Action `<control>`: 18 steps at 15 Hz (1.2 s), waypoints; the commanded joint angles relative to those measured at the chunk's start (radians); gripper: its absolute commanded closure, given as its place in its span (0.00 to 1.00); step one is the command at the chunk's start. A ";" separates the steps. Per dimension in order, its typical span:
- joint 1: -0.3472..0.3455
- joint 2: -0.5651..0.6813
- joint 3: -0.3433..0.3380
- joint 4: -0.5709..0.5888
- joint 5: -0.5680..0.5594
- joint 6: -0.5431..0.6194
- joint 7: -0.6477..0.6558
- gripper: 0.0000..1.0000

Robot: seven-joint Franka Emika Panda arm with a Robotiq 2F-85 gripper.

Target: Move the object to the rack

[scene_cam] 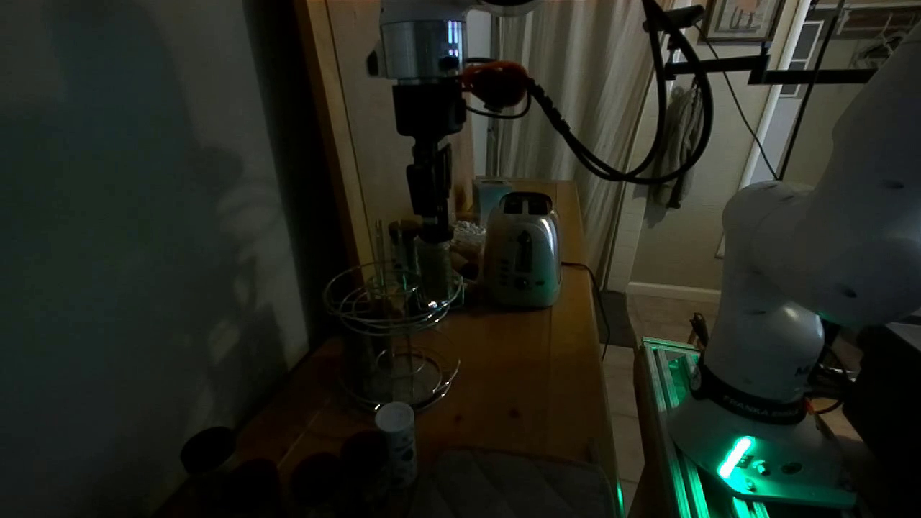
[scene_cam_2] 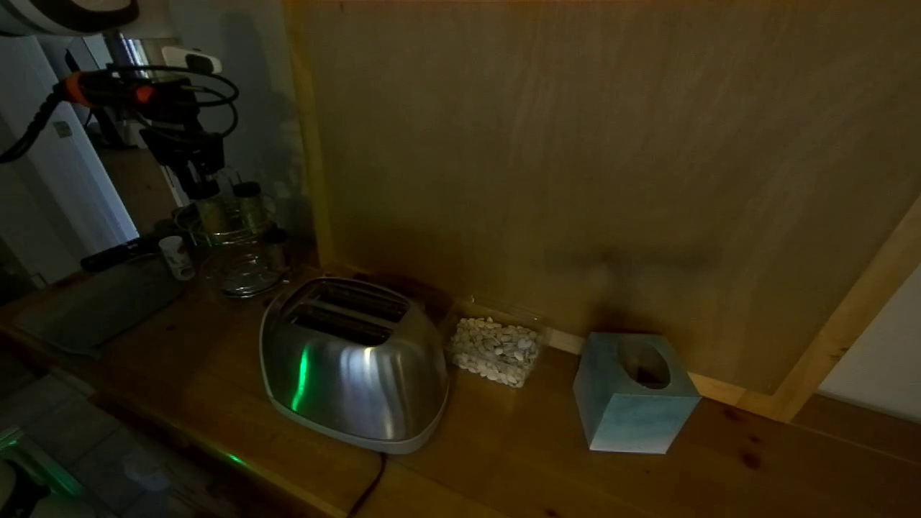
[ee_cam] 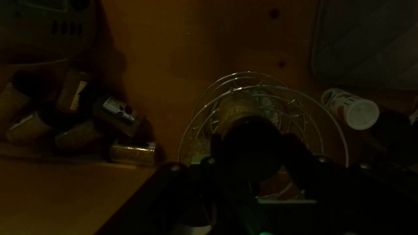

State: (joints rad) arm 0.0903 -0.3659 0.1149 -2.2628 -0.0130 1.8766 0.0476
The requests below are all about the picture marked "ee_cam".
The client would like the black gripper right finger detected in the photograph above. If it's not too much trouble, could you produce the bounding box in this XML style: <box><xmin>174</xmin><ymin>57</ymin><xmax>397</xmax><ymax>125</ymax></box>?
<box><xmin>283</xmin><ymin>131</ymin><xmax>325</xmax><ymax>174</ymax></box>

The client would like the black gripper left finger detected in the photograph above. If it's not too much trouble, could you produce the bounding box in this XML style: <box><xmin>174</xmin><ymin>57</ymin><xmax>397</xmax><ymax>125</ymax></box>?
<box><xmin>209</xmin><ymin>129</ymin><xmax>225</xmax><ymax>170</ymax></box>

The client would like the dark lidded spice jar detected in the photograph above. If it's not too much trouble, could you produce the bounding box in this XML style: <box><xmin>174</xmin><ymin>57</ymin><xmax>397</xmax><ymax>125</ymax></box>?
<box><xmin>53</xmin><ymin>119</ymin><xmax>104</xmax><ymax>153</ymax></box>
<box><xmin>0</xmin><ymin>70</ymin><xmax>48</xmax><ymax>121</ymax></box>
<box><xmin>5</xmin><ymin>108</ymin><xmax>56</xmax><ymax>146</ymax></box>
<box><xmin>217</xmin><ymin>97</ymin><xmax>285</xmax><ymax>180</ymax></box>
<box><xmin>56</xmin><ymin>68</ymin><xmax>91</xmax><ymax>114</ymax></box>

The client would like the glittery gold spice jar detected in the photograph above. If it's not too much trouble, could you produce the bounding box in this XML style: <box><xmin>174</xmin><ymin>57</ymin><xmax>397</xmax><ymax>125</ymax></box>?
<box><xmin>108</xmin><ymin>141</ymin><xmax>159</xmax><ymax>167</ymax></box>

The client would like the white labelled spice jar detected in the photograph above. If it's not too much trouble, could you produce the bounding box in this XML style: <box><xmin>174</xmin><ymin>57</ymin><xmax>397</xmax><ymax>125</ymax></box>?
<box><xmin>90</xmin><ymin>95</ymin><xmax>141</xmax><ymax>137</ymax></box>

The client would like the dark grey mat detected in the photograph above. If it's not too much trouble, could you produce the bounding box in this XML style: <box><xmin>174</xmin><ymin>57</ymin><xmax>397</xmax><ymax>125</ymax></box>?
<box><xmin>311</xmin><ymin>0</ymin><xmax>418</xmax><ymax>91</ymax></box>

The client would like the stainless steel toaster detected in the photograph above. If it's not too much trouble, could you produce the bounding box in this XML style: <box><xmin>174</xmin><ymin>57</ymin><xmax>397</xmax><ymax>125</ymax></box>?
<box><xmin>0</xmin><ymin>0</ymin><xmax>99</xmax><ymax>64</ymax></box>

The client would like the round wire rack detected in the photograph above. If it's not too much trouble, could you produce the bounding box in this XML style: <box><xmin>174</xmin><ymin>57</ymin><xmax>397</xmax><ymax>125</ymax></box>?
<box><xmin>175</xmin><ymin>70</ymin><xmax>350</xmax><ymax>170</ymax></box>

